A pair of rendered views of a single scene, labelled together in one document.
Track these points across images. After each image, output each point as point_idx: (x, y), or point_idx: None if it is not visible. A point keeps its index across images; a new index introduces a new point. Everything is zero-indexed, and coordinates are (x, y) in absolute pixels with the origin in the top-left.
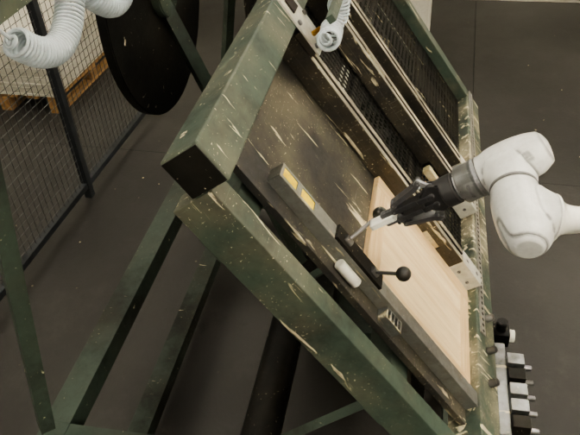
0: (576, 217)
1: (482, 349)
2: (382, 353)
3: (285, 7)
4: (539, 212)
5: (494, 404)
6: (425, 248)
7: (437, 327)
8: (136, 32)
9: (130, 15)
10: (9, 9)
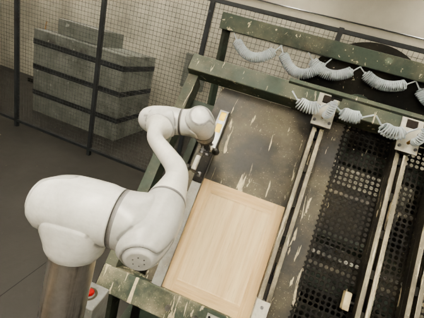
0: (151, 125)
1: (193, 308)
2: None
3: (319, 94)
4: (153, 107)
5: (155, 308)
6: (255, 259)
7: (197, 255)
8: None
9: None
10: (239, 30)
